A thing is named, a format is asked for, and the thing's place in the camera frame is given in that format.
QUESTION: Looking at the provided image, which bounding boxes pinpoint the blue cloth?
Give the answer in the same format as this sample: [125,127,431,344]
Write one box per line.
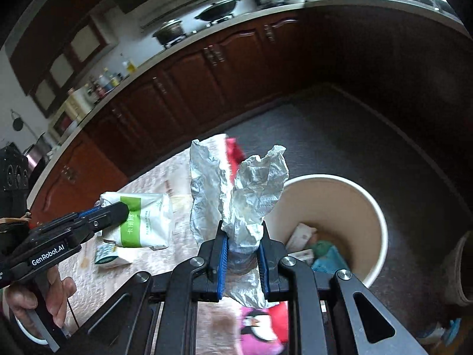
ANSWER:
[312,246,351,273]

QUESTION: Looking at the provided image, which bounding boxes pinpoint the beige round basket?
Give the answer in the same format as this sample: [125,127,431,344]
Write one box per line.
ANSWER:
[445,231,473,306]

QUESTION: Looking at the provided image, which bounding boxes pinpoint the white round bucket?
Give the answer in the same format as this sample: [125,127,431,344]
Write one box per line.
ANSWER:
[267,175,388,288]

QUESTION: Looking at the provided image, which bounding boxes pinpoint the pink quilted mat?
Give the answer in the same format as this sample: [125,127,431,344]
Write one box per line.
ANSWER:
[55,133,292,355]

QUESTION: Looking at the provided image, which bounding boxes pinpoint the silver foil wrapper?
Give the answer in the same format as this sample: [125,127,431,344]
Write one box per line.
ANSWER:
[189,138,289,309]

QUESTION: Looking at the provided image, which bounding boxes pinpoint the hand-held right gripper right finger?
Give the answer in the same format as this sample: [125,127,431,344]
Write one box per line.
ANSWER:
[257,221,429,355]

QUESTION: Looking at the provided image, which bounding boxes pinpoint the cream plastic container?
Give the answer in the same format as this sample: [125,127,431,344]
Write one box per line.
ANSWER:
[64,89,95,120]

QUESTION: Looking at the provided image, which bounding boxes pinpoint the dark wooden wall cabinets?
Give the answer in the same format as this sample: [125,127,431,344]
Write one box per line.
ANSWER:
[7,0,119,119]

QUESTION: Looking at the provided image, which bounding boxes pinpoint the brown wooden kitchen cabinets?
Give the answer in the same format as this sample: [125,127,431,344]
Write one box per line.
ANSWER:
[27,0,473,222]

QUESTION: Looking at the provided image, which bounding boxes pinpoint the steel kettle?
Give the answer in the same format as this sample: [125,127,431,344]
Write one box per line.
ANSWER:
[23,135,53,171]

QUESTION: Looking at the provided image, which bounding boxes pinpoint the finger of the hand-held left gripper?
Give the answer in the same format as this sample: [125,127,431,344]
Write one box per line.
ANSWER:
[68,200,130,243]

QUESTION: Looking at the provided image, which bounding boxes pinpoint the white packet with green label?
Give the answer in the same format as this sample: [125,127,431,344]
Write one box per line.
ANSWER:
[95,191,174,251]

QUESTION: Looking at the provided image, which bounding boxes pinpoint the person's left hand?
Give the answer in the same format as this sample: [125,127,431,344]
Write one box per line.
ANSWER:
[4,270,76,328]

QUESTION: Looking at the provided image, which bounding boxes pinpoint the blue white plastic item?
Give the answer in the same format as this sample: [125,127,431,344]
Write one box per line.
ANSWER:
[419,318,462,344]

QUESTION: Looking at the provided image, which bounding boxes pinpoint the small green white packet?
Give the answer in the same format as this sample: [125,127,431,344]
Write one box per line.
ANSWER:
[94,242,132,266]

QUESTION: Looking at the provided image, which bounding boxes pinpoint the red cloth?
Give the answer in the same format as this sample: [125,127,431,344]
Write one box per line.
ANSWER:
[226,138,245,164]

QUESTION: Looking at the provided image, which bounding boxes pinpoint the green knitted cloth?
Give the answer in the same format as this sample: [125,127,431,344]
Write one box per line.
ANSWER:
[310,240,335,259]

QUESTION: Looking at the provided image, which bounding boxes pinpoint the red printed cushion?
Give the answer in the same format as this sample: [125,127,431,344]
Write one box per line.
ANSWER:
[236,301,291,355]

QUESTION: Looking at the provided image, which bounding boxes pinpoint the black wok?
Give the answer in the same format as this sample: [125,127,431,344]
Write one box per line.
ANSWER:
[194,0,257,21]

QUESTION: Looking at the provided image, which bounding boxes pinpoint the dark cooking pot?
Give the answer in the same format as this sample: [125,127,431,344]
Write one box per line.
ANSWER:
[152,19,185,45]

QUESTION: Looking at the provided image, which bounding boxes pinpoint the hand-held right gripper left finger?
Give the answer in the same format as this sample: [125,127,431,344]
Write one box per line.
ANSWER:
[72,220,230,355]

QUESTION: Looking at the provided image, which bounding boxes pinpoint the white paper box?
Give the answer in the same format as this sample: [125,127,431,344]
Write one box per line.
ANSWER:
[288,249,315,264]

